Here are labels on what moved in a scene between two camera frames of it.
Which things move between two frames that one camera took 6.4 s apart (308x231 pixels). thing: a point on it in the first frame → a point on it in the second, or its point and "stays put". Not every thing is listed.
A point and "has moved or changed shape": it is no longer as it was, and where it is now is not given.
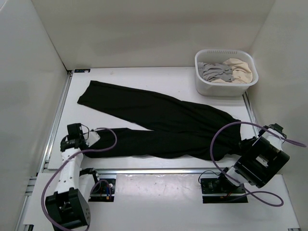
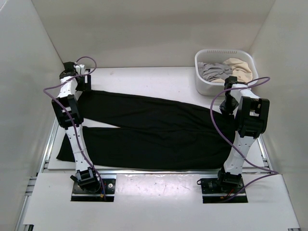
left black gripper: (83, 138) → (87, 86)
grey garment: (211, 72) stays put
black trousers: (183, 129) has moved or changed shape
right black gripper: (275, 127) → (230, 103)
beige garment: (241, 72) stays put
